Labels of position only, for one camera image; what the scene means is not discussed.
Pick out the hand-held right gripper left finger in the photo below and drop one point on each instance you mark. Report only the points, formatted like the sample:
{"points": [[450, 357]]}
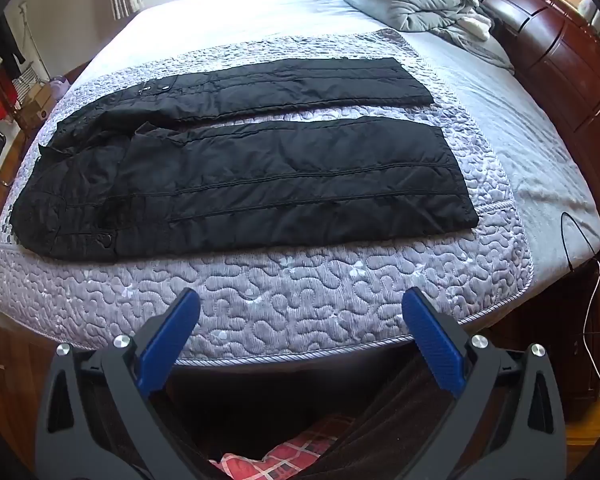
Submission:
{"points": [[167, 340]]}

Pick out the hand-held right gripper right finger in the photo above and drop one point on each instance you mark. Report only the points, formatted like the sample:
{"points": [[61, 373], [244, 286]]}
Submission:
{"points": [[432, 340]]}

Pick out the black pants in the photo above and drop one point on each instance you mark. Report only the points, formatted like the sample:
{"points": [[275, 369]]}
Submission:
{"points": [[280, 190]]}

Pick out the dark brown cloth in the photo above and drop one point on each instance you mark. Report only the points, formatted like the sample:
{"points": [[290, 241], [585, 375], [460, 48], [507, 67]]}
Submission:
{"points": [[380, 425]]}

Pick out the red plaid cloth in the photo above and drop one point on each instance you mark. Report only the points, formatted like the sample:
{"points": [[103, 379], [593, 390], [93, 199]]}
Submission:
{"points": [[290, 452]]}

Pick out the bed with pale grey sheet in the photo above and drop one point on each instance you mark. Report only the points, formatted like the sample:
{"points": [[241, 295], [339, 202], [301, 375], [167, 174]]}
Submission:
{"points": [[505, 125]]}

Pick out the cardboard box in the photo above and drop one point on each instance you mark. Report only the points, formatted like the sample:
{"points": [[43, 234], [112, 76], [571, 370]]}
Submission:
{"points": [[32, 107]]}

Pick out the dark wooden headboard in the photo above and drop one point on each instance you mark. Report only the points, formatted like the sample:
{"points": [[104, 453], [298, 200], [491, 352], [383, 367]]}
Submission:
{"points": [[570, 60]]}

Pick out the white cloth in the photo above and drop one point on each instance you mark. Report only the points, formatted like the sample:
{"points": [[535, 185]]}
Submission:
{"points": [[475, 25]]}

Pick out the hanging dark clothes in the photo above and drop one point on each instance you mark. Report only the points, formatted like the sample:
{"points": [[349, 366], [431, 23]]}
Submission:
{"points": [[10, 45]]}

